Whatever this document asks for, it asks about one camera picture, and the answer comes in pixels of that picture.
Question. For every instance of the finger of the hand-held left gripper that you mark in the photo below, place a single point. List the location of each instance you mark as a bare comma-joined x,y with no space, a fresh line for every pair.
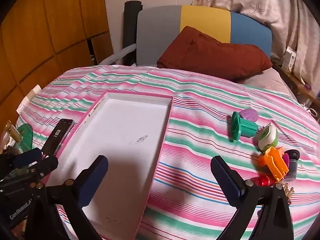
47,165
26,158

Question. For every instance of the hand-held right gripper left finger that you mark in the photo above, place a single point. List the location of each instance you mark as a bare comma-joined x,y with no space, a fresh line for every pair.
92,180

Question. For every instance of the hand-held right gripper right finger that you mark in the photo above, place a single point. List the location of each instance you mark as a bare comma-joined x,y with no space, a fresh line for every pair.
225,180

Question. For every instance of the red small bottle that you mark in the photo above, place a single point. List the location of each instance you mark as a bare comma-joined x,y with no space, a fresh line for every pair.
262,180

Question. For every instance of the orange perforated block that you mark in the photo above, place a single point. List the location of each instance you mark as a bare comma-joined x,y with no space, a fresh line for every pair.
278,170

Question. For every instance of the teal plastic mould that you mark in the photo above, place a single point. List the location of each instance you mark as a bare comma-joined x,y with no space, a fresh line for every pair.
243,127

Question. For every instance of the pink-edged white tray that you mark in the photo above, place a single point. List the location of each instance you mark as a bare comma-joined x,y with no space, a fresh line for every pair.
125,130

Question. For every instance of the green white plastic toy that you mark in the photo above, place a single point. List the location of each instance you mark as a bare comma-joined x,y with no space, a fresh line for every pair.
267,136

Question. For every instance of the magenta plastic mould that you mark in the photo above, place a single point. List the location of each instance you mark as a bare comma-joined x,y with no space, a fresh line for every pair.
285,160

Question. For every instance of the purple oval stamp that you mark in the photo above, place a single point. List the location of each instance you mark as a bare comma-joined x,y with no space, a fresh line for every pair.
248,115

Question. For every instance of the green translucent plate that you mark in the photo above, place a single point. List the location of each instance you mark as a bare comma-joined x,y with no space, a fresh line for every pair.
26,136

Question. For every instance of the gold capped bottle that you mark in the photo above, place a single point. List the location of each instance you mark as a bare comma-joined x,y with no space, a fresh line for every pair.
10,135

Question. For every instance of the black smartphone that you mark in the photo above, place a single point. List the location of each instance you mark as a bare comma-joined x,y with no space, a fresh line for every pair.
58,135

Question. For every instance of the pink green striped blanket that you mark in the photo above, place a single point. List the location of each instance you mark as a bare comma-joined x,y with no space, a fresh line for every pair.
200,120

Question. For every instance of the pale pink bedsheet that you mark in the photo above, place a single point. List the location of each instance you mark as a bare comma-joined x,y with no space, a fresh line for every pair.
270,80

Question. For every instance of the wooden bedside desk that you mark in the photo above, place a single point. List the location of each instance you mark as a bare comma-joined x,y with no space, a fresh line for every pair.
295,80

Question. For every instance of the small purple object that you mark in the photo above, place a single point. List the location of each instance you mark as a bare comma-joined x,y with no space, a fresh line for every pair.
307,87

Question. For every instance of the brown pillow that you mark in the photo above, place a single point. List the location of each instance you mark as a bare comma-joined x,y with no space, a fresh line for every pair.
212,52

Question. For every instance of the wooden wardrobe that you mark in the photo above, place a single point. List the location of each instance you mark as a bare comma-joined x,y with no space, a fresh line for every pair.
50,30

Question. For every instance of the white carton box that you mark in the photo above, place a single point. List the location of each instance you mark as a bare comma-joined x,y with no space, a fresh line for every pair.
290,58

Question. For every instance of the grey yellow blue headboard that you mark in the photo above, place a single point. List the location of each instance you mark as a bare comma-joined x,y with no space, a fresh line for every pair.
160,30

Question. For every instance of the starfish print curtain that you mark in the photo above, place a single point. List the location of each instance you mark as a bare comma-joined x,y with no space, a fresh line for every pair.
262,0

